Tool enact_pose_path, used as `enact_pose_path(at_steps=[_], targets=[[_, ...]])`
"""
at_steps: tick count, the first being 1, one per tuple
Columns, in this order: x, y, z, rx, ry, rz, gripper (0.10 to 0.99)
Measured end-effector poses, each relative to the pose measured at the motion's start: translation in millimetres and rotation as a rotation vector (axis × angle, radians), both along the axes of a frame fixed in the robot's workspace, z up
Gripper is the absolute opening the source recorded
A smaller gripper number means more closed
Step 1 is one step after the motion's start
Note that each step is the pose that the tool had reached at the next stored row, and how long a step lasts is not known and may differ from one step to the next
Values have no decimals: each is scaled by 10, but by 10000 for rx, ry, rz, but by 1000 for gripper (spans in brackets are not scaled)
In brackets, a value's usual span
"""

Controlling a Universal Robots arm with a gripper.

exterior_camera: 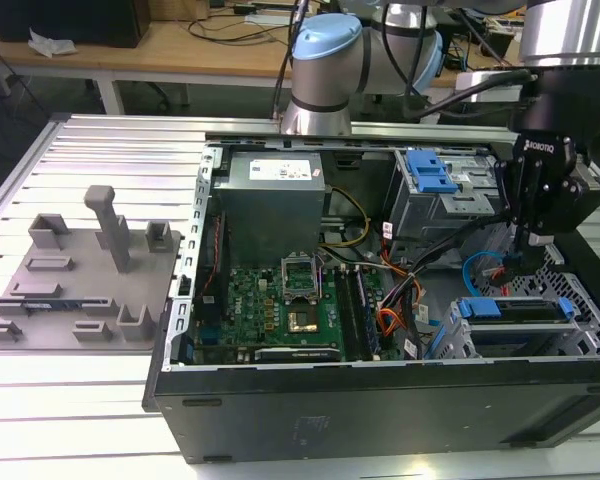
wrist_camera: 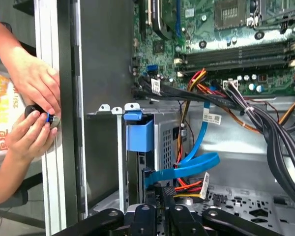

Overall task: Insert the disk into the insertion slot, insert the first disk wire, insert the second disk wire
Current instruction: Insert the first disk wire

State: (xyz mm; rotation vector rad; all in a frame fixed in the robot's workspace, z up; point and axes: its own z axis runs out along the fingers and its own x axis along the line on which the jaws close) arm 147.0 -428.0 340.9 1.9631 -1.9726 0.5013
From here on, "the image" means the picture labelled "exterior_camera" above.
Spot black RAM slot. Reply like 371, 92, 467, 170
333, 264, 361, 362
352, 267, 384, 361

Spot metal socket cover frame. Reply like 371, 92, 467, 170
278, 255, 317, 305

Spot hard disk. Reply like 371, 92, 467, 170
455, 295, 576, 326

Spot thin wire locking lever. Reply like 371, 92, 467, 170
315, 254, 327, 307

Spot red black disk power wire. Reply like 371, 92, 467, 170
487, 264, 515, 299

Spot grey metal disk bay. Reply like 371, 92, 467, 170
437, 294, 600, 361

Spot black graphics card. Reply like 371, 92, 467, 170
237, 346, 342, 365

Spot red orange wire bundle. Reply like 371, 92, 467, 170
377, 305, 407, 347

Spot CPU socket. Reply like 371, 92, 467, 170
285, 308, 322, 335

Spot RAM stick with blue label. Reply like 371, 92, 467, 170
22, 299, 86, 312

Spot yellow black power wires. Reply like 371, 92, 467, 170
323, 185, 372, 250

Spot grey parts rack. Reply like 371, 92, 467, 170
0, 184, 186, 354

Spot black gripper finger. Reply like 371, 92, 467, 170
523, 169, 589, 275
493, 155, 531, 256

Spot blue disk data wire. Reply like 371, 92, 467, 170
468, 251, 524, 299

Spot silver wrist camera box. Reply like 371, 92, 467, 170
454, 69, 529, 104

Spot brown cardboard box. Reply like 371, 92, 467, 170
179, 0, 216, 21

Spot grey metal drive cage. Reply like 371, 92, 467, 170
383, 148, 514, 254

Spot large black box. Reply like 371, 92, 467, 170
0, 0, 151, 50

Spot blue drive bay latch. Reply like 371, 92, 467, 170
406, 148, 460, 195

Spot black sleeved cable bundle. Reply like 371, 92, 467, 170
379, 209, 511, 359

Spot grey power supply unit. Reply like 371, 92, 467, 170
214, 149, 329, 256

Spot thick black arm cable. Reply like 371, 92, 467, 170
412, 69, 539, 121

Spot black PC case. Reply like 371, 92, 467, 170
142, 130, 600, 464

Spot green motherboard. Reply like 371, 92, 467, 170
192, 264, 406, 364

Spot wooden desk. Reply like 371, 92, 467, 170
0, 4, 531, 119

